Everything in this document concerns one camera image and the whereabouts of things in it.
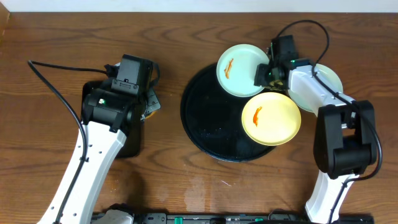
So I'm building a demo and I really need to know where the orange green sponge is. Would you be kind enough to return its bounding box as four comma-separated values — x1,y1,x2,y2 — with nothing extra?
145,111,156,119

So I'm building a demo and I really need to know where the light blue plate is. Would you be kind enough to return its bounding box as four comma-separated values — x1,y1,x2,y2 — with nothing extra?
287,63,343,113
216,44,269,97

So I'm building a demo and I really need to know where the light blue plate back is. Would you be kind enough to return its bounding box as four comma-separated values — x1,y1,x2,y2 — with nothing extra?
216,44,269,97

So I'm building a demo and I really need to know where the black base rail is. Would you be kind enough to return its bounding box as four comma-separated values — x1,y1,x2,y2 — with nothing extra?
90,203,376,224

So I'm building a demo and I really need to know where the black round tray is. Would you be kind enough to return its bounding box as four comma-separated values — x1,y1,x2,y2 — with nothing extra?
180,63,274,162

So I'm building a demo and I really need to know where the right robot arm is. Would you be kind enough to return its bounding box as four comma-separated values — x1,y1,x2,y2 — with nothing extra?
254,35,382,223

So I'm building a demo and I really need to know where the yellow plate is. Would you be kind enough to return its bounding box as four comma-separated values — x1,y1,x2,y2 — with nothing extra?
241,92,301,146

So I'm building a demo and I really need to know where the black rectangular tray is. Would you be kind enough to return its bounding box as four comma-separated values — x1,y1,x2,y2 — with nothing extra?
81,80,144,158

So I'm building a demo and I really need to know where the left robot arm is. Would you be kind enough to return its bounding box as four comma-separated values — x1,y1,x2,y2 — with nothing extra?
28,54,160,223

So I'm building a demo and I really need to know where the light blue plate front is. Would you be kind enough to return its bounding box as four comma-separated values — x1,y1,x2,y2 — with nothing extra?
287,63,343,113

